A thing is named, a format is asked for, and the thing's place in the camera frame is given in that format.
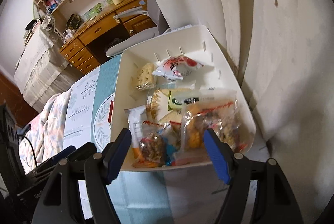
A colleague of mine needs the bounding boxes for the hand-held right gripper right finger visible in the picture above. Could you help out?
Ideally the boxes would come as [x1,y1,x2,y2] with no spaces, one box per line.
[203,129,304,224]

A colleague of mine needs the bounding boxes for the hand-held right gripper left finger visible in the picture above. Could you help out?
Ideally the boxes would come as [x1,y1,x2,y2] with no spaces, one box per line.
[31,128,132,224]

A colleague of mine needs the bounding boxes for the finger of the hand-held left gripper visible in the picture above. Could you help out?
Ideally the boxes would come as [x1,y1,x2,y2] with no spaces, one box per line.
[66,142,97,160]
[49,145,77,164]

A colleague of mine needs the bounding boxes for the clear bag of mixed snacks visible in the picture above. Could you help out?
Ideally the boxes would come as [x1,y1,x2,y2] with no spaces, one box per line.
[198,91,248,154]

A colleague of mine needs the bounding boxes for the small clear nut packet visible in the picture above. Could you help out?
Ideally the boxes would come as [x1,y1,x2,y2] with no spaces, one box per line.
[138,121,170,166]

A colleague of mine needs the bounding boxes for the orange and white snack packet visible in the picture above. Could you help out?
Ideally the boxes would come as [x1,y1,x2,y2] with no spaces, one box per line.
[124,105,148,162]

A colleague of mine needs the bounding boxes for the white and blue packet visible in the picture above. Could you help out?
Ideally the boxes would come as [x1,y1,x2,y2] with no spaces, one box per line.
[166,143,181,165]

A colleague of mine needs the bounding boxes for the green snack packet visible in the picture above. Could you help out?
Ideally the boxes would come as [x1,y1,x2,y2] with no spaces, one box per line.
[167,90,183,111]

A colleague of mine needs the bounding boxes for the yellow puffed snack packet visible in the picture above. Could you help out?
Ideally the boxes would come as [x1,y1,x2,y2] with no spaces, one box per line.
[136,63,157,91]

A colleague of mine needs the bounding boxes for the white plastic storage bin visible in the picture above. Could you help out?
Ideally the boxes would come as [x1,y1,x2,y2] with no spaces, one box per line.
[110,25,257,172]

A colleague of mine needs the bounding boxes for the red and white snack packet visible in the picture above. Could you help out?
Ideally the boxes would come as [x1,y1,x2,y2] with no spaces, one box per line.
[152,56,204,81]

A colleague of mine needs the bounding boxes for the floral quilt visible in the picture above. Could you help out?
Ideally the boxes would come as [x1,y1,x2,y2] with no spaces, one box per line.
[18,91,72,170]

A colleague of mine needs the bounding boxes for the dark blue cloth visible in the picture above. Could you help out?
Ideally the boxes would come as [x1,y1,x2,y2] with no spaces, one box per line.
[16,126,32,137]

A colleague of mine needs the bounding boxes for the printed teal tablecloth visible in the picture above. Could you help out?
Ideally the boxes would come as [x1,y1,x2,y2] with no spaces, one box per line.
[63,63,269,224]

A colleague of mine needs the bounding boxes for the black object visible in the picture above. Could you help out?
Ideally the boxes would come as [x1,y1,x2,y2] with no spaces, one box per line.
[0,103,28,188]

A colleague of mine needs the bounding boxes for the brown wooden door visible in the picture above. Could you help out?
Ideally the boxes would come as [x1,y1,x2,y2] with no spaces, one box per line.
[0,70,34,125]

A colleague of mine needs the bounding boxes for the trash bin with bag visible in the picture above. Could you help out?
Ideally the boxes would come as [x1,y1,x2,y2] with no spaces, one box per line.
[104,37,126,51]

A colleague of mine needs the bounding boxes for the grey office chair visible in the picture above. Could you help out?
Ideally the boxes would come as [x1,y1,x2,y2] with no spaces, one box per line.
[106,0,170,57]

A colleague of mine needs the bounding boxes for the white leaf print curtain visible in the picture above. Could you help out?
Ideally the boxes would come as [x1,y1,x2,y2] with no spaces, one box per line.
[130,0,334,214]

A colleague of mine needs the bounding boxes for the wooden desk with drawers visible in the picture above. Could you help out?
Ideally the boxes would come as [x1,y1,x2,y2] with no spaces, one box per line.
[59,1,157,76]

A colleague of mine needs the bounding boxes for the dark floral pouch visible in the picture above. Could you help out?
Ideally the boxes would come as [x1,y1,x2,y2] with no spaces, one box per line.
[65,14,84,30]

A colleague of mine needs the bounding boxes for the black item on lace cover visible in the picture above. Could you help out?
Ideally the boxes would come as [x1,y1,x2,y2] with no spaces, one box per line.
[25,19,39,31]

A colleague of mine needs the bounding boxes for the white floral cup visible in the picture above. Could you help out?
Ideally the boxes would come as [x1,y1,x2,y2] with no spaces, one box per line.
[42,15,54,29]

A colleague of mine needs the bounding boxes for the large green picture card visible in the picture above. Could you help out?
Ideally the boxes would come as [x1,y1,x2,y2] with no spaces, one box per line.
[82,3,105,18]

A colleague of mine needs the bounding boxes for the black cable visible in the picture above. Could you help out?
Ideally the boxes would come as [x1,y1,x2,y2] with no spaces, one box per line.
[16,135,37,164]

